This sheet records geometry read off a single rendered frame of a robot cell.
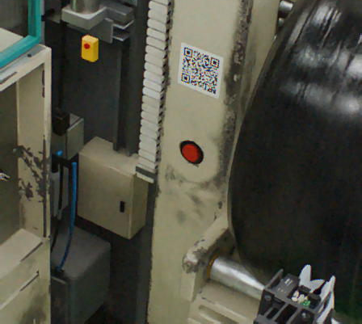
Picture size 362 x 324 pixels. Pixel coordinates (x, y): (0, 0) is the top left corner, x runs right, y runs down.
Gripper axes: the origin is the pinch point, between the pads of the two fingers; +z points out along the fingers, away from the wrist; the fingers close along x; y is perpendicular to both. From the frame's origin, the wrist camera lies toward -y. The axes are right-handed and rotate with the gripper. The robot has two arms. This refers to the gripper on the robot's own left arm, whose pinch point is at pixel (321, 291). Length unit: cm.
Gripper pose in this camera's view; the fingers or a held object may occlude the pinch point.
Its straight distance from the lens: 133.0
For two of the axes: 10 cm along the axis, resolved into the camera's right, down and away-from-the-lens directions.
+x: -8.5, -3.6, 3.8
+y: 1.5, -8.6, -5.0
